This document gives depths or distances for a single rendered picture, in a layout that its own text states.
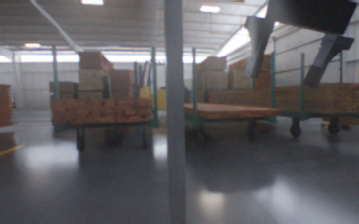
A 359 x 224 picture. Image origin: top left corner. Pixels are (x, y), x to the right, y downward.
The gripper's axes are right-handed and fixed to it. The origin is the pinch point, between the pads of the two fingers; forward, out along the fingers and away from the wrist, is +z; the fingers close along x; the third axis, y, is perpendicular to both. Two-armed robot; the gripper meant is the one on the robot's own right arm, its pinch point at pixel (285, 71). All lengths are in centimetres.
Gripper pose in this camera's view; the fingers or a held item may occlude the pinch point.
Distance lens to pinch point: 40.7
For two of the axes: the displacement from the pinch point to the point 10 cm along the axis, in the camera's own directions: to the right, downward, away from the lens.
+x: 9.9, 1.0, 1.4
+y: 0.8, 4.6, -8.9
